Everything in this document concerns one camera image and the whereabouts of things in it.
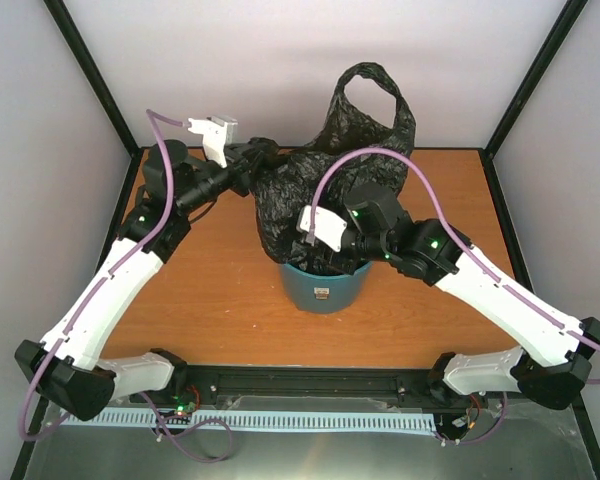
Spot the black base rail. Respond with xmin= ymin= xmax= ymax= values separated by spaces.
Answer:
xmin=47 ymin=363 xmax=581 ymax=412

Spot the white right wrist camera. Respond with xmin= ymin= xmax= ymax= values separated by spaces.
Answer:
xmin=296 ymin=205 xmax=347 ymax=252

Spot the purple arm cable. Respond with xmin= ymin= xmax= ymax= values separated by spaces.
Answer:
xmin=311 ymin=146 xmax=600 ymax=386
xmin=18 ymin=109 xmax=186 ymax=442

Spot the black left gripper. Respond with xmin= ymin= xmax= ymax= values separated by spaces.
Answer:
xmin=177 ymin=142 xmax=268 ymax=214

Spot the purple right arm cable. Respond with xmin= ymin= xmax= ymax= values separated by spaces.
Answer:
xmin=311 ymin=146 xmax=600 ymax=386

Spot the black left rear frame post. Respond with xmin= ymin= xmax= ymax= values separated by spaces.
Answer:
xmin=43 ymin=0 xmax=140 ymax=156

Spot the black right rear frame post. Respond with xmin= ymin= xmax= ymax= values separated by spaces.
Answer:
xmin=484 ymin=0 xmax=588 ymax=160

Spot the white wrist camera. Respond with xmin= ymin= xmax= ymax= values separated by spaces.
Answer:
xmin=296 ymin=205 xmax=347 ymax=252
xmin=187 ymin=115 xmax=238 ymax=168

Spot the metal base plate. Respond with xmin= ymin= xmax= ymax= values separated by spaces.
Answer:
xmin=19 ymin=401 xmax=600 ymax=479

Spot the light blue slotted cable duct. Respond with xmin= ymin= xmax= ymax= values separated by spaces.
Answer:
xmin=63 ymin=407 xmax=436 ymax=436

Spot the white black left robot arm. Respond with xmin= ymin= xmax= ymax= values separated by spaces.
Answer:
xmin=15 ymin=137 xmax=279 ymax=421

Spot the black plastic trash bag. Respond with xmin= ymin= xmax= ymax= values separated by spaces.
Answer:
xmin=249 ymin=62 xmax=417 ymax=277

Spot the small green-lit circuit board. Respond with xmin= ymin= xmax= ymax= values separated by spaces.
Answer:
xmin=174 ymin=393 xmax=200 ymax=417

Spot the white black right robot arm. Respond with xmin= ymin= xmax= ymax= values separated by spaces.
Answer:
xmin=297 ymin=182 xmax=600 ymax=410

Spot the black frame post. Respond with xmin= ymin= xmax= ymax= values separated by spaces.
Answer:
xmin=484 ymin=0 xmax=588 ymax=160
xmin=43 ymin=0 xmax=140 ymax=156

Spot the teal plastic trash bin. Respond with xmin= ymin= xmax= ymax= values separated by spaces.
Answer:
xmin=278 ymin=262 xmax=372 ymax=314

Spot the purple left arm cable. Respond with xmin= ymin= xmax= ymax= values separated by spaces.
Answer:
xmin=18 ymin=109 xmax=186 ymax=442

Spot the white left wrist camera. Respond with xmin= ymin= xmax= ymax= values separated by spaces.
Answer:
xmin=187 ymin=115 xmax=238 ymax=168

